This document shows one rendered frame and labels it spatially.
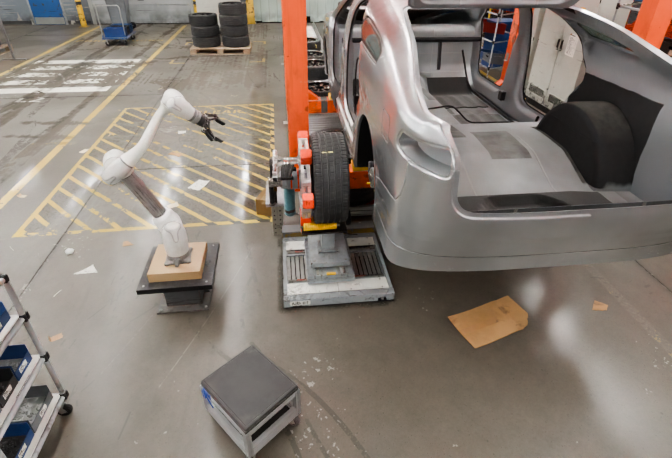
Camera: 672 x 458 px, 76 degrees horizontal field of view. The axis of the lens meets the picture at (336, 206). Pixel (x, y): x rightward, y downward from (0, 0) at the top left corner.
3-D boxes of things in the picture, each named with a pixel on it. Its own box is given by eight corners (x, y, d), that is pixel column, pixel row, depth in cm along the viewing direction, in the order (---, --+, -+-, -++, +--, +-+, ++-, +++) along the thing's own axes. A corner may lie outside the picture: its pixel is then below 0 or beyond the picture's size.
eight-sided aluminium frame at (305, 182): (312, 230, 302) (310, 160, 274) (302, 231, 302) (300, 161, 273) (307, 192, 348) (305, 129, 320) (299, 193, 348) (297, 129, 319)
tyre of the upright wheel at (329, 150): (352, 224, 282) (347, 123, 281) (316, 226, 279) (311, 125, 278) (340, 220, 347) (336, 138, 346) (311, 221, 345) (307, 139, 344)
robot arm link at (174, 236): (167, 260, 297) (161, 233, 285) (163, 245, 311) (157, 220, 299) (191, 254, 303) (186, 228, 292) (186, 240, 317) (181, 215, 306)
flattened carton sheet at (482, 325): (535, 324, 307) (536, 320, 305) (474, 349, 287) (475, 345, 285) (505, 297, 330) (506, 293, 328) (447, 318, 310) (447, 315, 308)
